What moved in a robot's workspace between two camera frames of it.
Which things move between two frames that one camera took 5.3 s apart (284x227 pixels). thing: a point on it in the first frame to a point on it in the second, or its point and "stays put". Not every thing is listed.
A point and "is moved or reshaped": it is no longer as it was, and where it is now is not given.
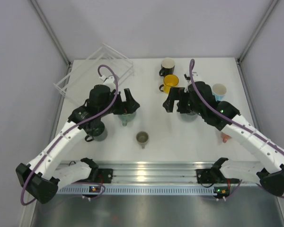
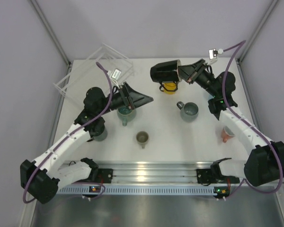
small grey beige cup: x=142 y=137 stays put
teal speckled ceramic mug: x=126 y=117 stays put
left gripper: x=128 y=107 to x=133 y=99
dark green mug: x=97 y=131 stays put
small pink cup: x=225 y=137 stays put
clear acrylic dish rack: x=103 y=61 stays put
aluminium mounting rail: x=156 y=172 stays put
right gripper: x=176 y=93 to x=190 y=73
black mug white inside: x=167 y=67 is moved or reshaped
